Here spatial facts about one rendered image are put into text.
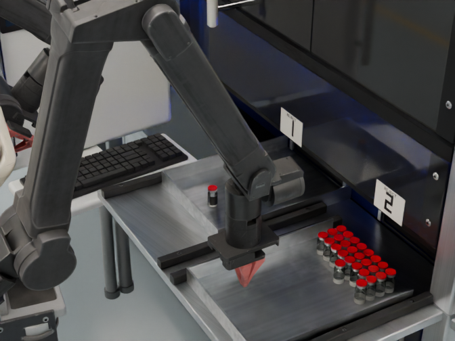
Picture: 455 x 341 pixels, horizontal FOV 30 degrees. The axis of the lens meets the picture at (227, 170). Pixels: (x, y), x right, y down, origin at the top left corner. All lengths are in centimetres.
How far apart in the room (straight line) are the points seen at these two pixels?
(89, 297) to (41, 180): 195
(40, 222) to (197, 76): 27
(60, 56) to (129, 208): 93
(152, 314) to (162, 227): 114
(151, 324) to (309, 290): 130
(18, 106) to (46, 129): 48
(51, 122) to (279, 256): 81
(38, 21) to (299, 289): 69
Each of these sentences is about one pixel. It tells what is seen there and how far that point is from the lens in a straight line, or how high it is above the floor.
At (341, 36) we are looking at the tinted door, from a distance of 168.
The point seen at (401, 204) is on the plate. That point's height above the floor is 104.
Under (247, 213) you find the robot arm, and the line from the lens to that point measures 132.
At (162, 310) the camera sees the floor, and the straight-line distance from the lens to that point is 293.
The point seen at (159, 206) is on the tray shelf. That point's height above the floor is 88.
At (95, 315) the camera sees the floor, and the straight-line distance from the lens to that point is 293.
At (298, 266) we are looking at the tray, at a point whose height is 88.
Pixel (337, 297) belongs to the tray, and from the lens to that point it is 164.
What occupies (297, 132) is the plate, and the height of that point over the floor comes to 102.
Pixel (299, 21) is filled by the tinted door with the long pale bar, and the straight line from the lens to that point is 179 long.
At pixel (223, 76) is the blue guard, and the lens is 212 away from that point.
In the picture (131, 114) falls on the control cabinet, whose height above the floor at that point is 87.
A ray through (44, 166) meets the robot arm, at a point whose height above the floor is 139.
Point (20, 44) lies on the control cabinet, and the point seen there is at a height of 113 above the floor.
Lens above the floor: 194
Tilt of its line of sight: 32 degrees down
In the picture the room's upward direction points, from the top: straight up
